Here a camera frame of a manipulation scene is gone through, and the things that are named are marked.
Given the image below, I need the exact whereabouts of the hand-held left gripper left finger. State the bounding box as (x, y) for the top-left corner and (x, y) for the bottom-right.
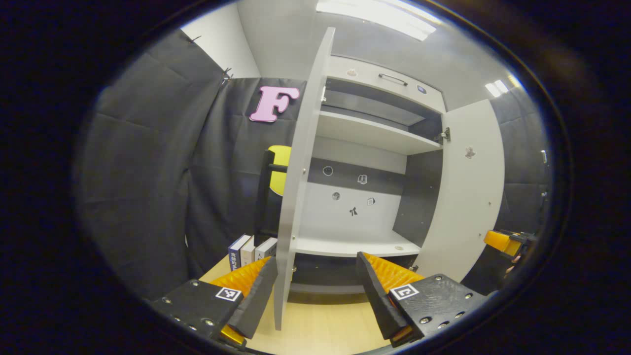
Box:
(148, 256), (278, 349)

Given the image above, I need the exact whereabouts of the long ceiling light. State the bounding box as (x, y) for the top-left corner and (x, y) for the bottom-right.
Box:
(315, 0), (437, 42)

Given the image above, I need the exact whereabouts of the black backdrop cloth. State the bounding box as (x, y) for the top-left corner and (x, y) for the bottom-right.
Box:
(74, 30), (553, 299)

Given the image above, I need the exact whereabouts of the blue book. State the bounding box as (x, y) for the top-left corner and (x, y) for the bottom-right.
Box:
(228, 234), (252, 272)

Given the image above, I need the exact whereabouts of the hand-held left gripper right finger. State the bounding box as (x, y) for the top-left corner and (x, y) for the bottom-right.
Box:
(355, 252), (489, 348)

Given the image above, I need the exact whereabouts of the grey cabinet drawer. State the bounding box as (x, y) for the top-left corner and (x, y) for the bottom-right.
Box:
(326, 55), (447, 114)

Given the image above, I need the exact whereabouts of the grey double-door shoe cabinet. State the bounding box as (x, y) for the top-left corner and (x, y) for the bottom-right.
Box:
(288, 54), (452, 296)

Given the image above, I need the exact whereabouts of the small ceiling light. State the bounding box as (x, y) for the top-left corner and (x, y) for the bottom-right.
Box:
(485, 79), (510, 99)

